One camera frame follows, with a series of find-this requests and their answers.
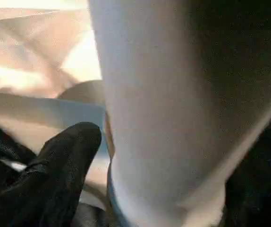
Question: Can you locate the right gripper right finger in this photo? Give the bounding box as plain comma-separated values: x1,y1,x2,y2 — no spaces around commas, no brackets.
223,128,271,227

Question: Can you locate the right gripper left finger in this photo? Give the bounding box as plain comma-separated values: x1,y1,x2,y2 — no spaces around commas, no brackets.
0,122,102,227

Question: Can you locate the white plastic table leg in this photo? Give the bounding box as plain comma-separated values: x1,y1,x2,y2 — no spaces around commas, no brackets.
87,0,271,227

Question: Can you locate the white plastic table top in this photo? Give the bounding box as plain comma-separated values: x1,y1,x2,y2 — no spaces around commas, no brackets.
0,7,112,209

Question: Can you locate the black work mat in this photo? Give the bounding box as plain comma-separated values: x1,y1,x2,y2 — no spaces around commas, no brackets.
0,111,271,227

